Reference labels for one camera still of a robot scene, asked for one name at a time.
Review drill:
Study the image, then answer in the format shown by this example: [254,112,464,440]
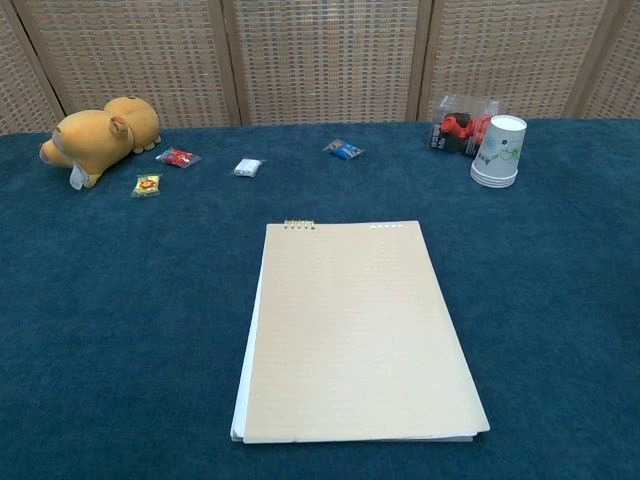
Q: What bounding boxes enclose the dark blue table cloth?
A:
[0,117,640,480]

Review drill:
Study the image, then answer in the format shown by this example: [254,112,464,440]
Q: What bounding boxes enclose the white wrapped candy packet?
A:
[231,157,266,179]

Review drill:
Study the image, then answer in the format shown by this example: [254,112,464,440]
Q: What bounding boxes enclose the tan cover spiral notebook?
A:
[229,218,491,445]

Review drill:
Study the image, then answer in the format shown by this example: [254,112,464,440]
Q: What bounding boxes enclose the woven wooden folding screen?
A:
[0,0,640,136]

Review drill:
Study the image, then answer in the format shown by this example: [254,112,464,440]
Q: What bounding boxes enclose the clear bag red objects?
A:
[425,94,503,159]

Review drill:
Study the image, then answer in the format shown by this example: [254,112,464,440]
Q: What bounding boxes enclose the yellow wrapped candy packet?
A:
[130,172,164,198]

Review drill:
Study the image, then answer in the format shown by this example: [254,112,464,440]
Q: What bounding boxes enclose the blue wrapped candy packet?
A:
[322,138,365,161]

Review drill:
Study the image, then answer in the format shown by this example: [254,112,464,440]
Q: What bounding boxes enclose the white paper cup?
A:
[469,114,528,190]

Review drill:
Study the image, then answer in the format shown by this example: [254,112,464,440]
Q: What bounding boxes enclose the red wrapped candy packet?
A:
[155,146,203,169]

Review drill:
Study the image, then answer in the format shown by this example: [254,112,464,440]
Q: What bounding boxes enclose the yellow plush bear toy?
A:
[39,96,162,192]

